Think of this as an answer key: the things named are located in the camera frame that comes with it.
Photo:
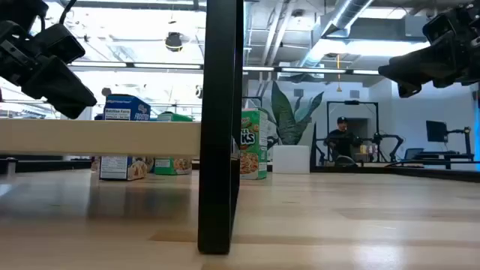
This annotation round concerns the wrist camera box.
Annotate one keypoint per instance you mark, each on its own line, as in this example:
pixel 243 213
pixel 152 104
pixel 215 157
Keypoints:
pixel 62 45
pixel 438 27

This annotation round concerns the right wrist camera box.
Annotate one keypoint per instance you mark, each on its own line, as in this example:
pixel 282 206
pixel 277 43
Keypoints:
pixel 438 27

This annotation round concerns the black shelf side panel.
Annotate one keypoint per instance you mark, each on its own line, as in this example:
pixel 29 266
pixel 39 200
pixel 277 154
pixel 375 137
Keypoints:
pixel 217 131

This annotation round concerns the Apple Jacks cereal box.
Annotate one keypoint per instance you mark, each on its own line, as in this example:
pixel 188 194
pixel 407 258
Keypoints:
pixel 172 167
pixel 255 150

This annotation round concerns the green snake plant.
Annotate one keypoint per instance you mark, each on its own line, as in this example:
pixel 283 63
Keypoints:
pixel 290 127

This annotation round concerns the black background gantry frame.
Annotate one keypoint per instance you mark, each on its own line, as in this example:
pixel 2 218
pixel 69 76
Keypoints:
pixel 352 102

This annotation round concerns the light wooden shelf board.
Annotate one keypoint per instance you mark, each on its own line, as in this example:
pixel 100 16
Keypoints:
pixel 93 137

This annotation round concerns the person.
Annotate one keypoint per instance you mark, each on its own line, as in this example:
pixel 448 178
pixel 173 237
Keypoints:
pixel 341 142

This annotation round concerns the Frosted Flakes cereal box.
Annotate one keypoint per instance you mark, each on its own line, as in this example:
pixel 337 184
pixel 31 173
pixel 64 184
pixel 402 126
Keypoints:
pixel 125 108

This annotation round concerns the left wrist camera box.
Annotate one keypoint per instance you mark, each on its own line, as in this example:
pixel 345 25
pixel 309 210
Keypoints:
pixel 62 45

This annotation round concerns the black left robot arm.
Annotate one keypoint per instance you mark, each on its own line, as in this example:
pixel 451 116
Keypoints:
pixel 18 9

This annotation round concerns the background black robot arm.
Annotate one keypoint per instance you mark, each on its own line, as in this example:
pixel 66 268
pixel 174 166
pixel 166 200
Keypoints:
pixel 386 136

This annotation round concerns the white plant pot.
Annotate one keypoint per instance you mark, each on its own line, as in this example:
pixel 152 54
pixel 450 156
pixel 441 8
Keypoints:
pixel 291 159

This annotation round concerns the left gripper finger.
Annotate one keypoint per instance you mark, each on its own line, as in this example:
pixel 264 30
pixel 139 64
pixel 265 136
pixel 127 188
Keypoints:
pixel 63 90

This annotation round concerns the linear ceiling light strip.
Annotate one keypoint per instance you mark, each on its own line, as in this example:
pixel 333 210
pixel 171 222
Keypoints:
pixel 311 70

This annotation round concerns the black background desk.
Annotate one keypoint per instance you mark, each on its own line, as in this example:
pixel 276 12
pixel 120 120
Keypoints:
pixel 446 155

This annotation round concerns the black monitor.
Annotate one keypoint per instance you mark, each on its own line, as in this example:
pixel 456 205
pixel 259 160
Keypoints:
pixel 437 131

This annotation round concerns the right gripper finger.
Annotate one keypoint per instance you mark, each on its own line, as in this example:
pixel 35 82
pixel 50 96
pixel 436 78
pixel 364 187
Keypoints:
pixel 408 90
pixel 423 63

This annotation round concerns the round black ceiling lamp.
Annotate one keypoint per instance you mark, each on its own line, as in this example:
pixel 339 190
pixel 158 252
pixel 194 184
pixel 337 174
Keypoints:
pixel 173 41

